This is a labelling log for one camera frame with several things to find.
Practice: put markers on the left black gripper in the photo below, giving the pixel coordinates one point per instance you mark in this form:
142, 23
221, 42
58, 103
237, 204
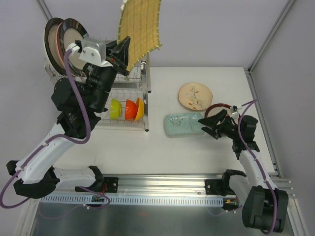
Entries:
114, 62

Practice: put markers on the white slotted cable duct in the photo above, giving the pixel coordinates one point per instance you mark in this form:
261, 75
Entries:
134, 200

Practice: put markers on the cream plate dark patterned rim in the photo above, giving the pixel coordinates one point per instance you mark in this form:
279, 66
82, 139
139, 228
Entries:
70, 31

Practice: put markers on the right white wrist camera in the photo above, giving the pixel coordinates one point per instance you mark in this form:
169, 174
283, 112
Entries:
235, 111

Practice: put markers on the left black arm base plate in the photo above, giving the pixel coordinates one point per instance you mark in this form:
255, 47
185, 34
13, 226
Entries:
109, 185

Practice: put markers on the yellow woven bamboo mat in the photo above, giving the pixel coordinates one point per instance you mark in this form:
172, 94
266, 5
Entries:
139, 21

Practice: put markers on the beige oval floral plate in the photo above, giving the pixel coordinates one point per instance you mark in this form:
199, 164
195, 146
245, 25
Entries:
195, 96

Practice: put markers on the red orange bowl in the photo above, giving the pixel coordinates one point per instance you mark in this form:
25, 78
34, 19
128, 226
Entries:
130, 110

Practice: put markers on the aluminium mounting rail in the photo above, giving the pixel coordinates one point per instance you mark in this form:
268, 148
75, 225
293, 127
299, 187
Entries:
161, 185

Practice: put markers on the cream plate with metallic rim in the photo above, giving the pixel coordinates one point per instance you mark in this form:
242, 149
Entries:
50, 45

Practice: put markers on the teal square plate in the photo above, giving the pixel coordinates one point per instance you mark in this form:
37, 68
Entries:
180, 125

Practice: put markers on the lime green bowl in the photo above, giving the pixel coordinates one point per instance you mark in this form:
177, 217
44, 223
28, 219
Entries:
116, 109

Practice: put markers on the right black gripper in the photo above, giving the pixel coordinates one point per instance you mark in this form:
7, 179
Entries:
220, 126

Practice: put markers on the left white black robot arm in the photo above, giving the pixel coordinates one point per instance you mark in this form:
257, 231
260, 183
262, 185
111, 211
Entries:
35, 176

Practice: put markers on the steel two-tier dish rack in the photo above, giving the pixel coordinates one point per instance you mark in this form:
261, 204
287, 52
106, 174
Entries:
137, 81

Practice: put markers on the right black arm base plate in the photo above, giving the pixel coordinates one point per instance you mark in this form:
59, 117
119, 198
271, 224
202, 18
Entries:
213, 187

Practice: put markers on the yellow orange bowl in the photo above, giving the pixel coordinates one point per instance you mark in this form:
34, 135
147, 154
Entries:
140, 110

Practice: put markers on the cream plate with red rim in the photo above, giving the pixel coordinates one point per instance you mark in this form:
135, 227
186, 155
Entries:
216, 108

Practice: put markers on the pink and cream floral plate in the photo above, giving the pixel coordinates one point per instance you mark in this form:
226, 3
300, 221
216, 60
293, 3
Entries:
60, 53

